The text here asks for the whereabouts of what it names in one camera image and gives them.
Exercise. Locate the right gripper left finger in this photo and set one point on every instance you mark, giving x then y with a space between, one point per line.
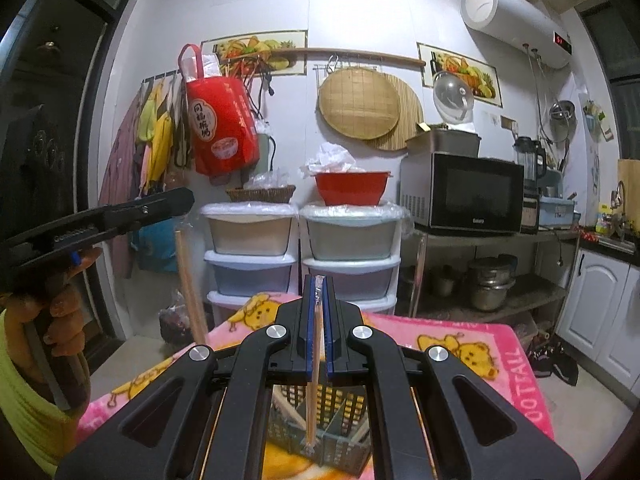
206 416

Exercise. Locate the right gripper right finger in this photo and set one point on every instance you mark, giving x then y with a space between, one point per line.
430 416

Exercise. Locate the chopsticks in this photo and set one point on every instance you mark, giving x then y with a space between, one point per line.
191 294

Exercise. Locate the chopsticks horizontal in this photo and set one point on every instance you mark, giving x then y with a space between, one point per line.
314 350

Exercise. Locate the green sleeve forearm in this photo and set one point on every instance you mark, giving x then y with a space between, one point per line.
35 433

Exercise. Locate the white kitchen cabinets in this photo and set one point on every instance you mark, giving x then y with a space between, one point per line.
600 318

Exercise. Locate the left hand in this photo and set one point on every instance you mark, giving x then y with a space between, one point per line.
64 336

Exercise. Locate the dark green utensil basket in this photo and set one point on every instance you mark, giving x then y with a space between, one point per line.
342 442

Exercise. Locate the black trash bag bin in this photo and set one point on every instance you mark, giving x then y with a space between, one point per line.
175 325

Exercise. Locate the pink cartoon blanket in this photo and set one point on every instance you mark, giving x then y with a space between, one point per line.
323 386

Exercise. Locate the blue hanging bag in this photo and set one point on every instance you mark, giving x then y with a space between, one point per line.
154 247

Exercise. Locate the blue middle drawer bin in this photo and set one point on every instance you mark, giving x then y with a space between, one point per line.
243 276

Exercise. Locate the purple middle drawer bin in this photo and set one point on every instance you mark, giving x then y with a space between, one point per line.
357 280

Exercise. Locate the stainless steel pot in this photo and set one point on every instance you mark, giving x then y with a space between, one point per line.
490 280

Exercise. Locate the yellow hanging cloth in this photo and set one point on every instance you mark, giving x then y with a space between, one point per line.
156 134

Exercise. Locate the metal shelf rack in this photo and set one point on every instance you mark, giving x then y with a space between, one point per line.
523 293

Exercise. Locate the beige top drawer bin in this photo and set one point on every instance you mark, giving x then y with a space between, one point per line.
250 228

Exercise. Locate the green top drawer bin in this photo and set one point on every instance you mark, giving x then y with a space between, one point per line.
355 233

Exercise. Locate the red hanging bag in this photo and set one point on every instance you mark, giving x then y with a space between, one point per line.
224 138

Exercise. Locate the woven wicker basket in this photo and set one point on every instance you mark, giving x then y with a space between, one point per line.
262 195

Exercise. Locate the black microwave oven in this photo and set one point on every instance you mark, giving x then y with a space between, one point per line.
469 195

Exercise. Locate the red plastic basin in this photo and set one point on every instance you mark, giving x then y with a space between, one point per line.
352 188

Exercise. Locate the metal tray on microwave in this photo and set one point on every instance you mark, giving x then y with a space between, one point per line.
448 141

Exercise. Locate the food picture left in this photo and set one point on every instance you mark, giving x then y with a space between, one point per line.
257 52

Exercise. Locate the food picture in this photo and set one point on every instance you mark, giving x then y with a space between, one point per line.
257 52
481 77

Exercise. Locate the black blender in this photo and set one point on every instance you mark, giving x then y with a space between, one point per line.
532 157

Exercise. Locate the round bamboo tray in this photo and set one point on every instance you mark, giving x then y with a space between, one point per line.
359 103

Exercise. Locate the wooden cutting board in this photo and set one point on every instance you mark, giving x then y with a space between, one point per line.
628 173

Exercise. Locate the glass pot lid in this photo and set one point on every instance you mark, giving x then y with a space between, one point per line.
453 98

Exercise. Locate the food picture right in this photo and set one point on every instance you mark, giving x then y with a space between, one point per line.
481 77

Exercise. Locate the white water heater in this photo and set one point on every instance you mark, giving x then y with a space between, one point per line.
522 25

